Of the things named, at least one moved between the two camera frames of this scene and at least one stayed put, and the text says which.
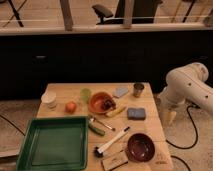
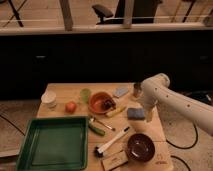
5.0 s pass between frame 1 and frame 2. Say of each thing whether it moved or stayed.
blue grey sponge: stayed
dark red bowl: stayed
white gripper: moved
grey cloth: stayed
